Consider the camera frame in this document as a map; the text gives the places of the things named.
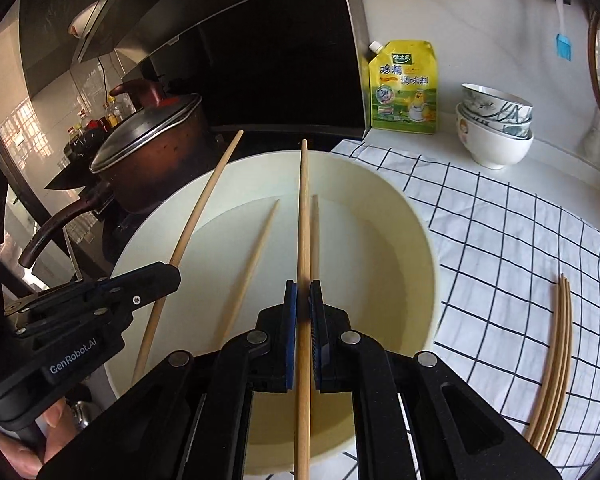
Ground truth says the wooden chopstick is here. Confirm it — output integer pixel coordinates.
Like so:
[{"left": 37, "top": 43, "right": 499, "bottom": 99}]
[
  {"left": 540, "top": 274, "right": 573, "bottom": 456},
  {"left": 529, "top": 275, "right": 569, "bottom": 447},
  {"left": 310, "top": 195, "right": 320, "bottom": 281},
  {"left": 130, "top": 129, "right": 245, "bottom": 386},
  {"left": 536, "top": 274, "right": 572, "bottom": 455},
  {"left": 216, "top": 200, "right": 280, "bottom": 346},
  {"left": 524, "top": 273, "right": 566, "bottom": 441},
  {"left": 294, "top": 140, "right": 312, "bottom": 480}
]

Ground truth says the person's left hand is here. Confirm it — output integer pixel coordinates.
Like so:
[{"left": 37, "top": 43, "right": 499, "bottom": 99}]
[{"left": 0, "top": 398, "right": 78, "bottom": 479}]

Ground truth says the large white round basin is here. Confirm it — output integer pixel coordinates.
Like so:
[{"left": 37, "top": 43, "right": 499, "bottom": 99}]
[{"left": 105, "top": 151, "right": 440, "bottom": 479}]

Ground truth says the brown cooking pot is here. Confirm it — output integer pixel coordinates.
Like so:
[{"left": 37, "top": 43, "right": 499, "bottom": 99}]
[{"left": 96, "top": 101, "right": 219, "bottom": 214}]

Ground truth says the glass pot lid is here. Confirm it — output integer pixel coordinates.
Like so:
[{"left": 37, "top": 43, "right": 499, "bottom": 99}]
[{"left": 90, "top": 93, "right": 202, "bottom": 174}]

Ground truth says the white black-checked cloth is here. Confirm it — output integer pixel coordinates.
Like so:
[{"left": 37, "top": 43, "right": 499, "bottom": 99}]
[{"left": 336, "top": 140, "right": 600, "bottom": 479}]

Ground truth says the yellow seasoning pouch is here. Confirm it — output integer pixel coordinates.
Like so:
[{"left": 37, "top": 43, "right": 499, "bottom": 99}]
[{"left": 368, "top": 40, "right": 438, "bottom": 134}]

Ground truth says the black range hood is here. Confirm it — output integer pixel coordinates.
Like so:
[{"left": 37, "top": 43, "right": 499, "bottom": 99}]
[{"left": 17, "top": 0, "right": 342, "bottom": 97}]

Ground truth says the white ceramic bowl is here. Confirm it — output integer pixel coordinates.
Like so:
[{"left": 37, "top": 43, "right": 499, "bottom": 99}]
[{"left": 455, "top": 103, "right": 534, "bottom": 170}]

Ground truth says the blue patterned bowl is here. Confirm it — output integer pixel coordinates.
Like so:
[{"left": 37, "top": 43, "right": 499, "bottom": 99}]
[
  {"left": 456, "top": 103, "right": 532, "bottom": 139},
  {"left": 460, "top": 84, "right": 533, "bottom": 124}
]

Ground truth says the blue silicone brush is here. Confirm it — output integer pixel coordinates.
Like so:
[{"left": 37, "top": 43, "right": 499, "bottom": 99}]
[{"left": 555, "top": 0, "right": 572, "bottom": 62}]

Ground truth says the dark pan with handle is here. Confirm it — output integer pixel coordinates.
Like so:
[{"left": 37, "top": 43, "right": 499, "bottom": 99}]
[{"left": 18, "top": 182, "right": 114, "bottom": 269}]

